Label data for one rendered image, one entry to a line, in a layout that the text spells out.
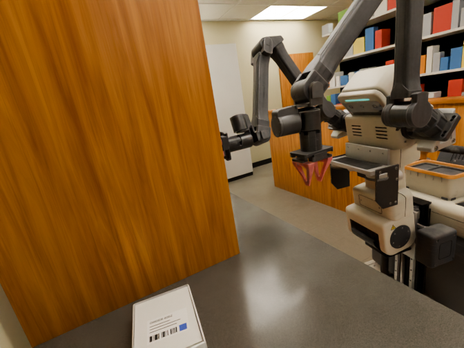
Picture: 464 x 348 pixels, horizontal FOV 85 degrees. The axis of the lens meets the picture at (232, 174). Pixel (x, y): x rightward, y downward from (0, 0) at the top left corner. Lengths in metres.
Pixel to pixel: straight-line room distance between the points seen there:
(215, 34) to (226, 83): 0.96
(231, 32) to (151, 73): 4.43
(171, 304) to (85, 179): 0.31
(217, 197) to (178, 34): 0.38
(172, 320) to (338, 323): 0.31
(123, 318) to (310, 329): 0.39
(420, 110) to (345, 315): 0.59
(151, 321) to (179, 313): 0.05
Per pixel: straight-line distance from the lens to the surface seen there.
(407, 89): 0.89
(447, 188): 1.39
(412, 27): 0.91
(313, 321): 0.56
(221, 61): 4.26
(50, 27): 0.59
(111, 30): 0.59
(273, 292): 0.62
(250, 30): 5.19
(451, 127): 0.99
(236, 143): 0.91
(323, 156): 0.71
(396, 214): 1.19
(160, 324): 0.56
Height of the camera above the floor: 1.35
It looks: 16 degrees down
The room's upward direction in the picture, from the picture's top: 9 degrees counter-clockwise
